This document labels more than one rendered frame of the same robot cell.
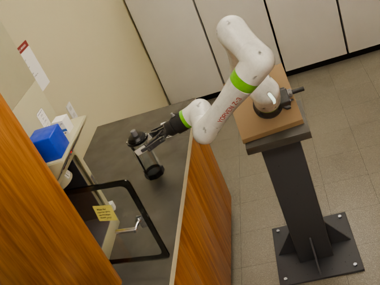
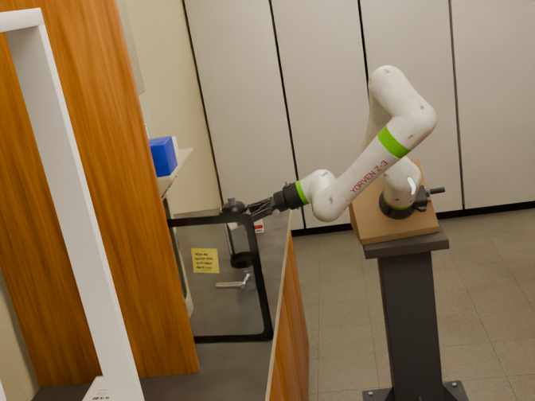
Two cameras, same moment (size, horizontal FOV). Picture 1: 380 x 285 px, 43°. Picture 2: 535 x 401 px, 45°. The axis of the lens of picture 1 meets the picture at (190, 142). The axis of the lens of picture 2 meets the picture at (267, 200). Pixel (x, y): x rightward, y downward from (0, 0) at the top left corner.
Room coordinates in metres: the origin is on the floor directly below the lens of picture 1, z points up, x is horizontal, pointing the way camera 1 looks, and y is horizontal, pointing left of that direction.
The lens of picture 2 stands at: (-0.22, 0.46, 1.96)
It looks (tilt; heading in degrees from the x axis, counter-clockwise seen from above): 19 degrees down; 351
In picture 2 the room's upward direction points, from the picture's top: 10 degrees counter-clockwise
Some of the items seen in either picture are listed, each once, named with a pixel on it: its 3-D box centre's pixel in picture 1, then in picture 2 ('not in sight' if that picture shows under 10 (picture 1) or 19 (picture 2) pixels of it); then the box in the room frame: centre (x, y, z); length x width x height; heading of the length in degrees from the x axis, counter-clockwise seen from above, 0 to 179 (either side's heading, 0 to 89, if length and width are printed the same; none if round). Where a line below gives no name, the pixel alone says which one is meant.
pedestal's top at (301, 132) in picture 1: (275, 126); (400, 233); (2.07, -0.43, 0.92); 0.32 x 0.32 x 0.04; 75
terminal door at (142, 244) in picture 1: (115, 225); (212, 282); (1.46, 0.38, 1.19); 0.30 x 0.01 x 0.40; 65
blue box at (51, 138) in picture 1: (47, 143); (154, 157); (1.57, 0.47, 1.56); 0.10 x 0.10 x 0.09; 73
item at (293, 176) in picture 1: (297, 194); (411, 333); (2.07, -0.43, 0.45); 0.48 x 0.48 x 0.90; 75
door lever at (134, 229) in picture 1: (128, 227); (232, 282); (1.40, 0.33, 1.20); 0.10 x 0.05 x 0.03; 65
